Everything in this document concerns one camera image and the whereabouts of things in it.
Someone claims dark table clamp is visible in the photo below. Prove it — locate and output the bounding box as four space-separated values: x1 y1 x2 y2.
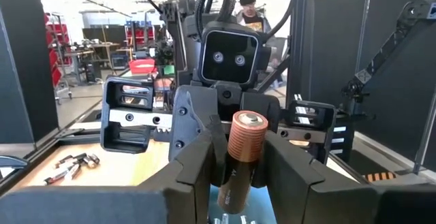
0 155 30 171

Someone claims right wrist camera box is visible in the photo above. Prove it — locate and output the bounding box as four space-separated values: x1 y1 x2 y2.
198 21 263 85

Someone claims person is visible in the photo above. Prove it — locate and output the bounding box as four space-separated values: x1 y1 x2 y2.
234 0 287 89

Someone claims red plastic crate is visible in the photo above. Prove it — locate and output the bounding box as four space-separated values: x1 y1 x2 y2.
129 59 157 76

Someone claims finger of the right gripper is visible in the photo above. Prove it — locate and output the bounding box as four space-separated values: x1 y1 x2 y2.
169 84 222 163
240 91 282 136

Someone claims black room divider panel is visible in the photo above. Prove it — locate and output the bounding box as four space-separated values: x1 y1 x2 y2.
0 0 59 146
308 0 436 172

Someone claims wooden workbench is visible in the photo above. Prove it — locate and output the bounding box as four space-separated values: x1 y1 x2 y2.
64 42 121 84

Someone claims rolling shelf with red bins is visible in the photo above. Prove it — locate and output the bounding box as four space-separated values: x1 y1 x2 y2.
43 12 74 104

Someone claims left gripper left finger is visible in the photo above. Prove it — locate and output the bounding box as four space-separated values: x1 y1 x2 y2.
0 114 228 224

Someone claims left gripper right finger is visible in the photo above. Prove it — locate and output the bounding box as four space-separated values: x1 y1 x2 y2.
251 131 436 224

